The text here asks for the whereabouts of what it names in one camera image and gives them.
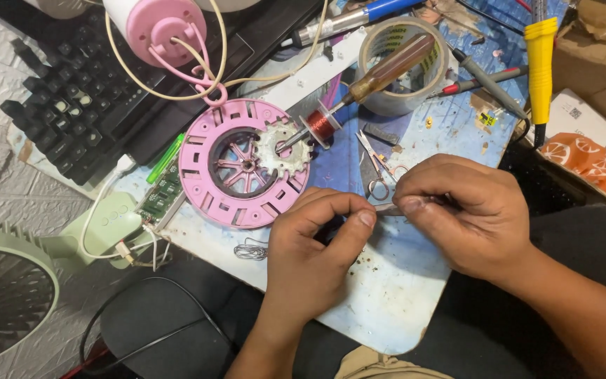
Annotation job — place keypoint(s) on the person's right hand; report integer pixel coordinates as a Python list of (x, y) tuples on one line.
[(471, 221)]

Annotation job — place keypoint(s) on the person's left hand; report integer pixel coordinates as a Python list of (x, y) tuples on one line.
[(303, 263)]

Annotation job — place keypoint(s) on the small metal blade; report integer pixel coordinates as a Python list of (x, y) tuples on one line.
[(387, 209)]

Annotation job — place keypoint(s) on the blue and white work board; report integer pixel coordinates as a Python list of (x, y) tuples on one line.
[(397, 295)]

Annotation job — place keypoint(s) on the white toothed motor stator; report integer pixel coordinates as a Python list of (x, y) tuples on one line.
[(282, 158)]

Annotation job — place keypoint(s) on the small metal scissors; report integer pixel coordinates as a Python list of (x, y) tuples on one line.
[(374, 158)]

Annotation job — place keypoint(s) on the person's black trousers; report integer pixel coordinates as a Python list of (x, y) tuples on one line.
[(492, 337)]

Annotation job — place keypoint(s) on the small dark metal block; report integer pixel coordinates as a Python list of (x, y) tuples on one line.
[(381, 134)]

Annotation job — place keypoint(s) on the beige cloth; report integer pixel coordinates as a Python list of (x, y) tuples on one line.
[(382, 366)]

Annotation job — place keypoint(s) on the pink round fan guard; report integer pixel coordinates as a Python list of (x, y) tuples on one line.
[(203, 179)]

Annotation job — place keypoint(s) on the orange printed bag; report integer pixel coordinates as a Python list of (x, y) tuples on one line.
[(592, 163)]

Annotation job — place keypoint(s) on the red multimeter probe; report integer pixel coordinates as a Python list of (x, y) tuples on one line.
[(484, 81)]

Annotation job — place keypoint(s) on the black multimeter probe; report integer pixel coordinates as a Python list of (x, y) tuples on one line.
[(487, 81)]

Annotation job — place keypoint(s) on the clear tape roll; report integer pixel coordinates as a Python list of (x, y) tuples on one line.
[(387, 102)]

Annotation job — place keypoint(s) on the white carton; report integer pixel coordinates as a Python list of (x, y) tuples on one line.
[(576, 116)]

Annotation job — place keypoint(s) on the green circuit board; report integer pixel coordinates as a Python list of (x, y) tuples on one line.
[(162, 197)]

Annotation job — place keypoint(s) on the white plastic strip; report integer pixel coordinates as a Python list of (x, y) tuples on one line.
[(303, 79)]

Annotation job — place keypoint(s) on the brown cardboard box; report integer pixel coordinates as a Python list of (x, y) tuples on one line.
[(603, 52)]

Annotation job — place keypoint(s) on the pink and white fan body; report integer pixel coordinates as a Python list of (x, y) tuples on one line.
[(161, 29)]

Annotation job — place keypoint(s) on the black keyboard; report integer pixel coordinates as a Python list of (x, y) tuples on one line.
[(71, 105)]

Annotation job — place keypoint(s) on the pale green fan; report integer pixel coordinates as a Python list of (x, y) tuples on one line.
[(13, 279)]

